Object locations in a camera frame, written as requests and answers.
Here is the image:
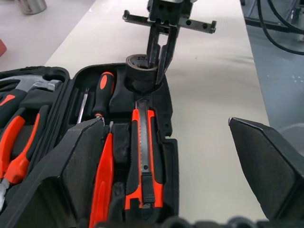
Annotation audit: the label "thick black cable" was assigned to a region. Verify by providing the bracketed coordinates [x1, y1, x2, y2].
[257, 0, 304, 56]

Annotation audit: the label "black tape roll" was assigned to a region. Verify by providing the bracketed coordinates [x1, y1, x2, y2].
[125, 54, 162, 95]

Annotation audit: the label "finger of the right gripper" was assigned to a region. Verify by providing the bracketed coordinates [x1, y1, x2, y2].
[146, 24, 165, 70]
[155, 25, 179, 86]

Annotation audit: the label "orange tester pen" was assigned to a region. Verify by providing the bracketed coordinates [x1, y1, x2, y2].
[88, 133, 114, 228]

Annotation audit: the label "stainless steel cup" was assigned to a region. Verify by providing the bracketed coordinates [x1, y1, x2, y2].
[18, 0, 48, 15]

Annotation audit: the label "black tool case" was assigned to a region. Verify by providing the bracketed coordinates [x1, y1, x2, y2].
[0, 62, 180, 228]

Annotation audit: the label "orange black utility knife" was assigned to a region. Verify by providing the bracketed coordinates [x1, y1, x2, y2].
[124, 98, 164, 211]

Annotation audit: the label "orange handled pliers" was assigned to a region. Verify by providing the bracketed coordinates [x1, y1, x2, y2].
[0, 107, 49, 213]

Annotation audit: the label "steel claw hammer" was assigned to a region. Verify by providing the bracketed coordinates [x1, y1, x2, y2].
[0, 75, 64, 109]

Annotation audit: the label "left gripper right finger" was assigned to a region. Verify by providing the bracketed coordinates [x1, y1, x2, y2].
[228, 116, 304, 221]

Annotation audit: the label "orange black handled screwdriver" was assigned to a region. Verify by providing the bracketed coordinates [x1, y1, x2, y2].
[92, 71, 116, 119]

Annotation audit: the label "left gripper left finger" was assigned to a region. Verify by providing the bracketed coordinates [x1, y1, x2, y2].
[0, 117, 107, 228]

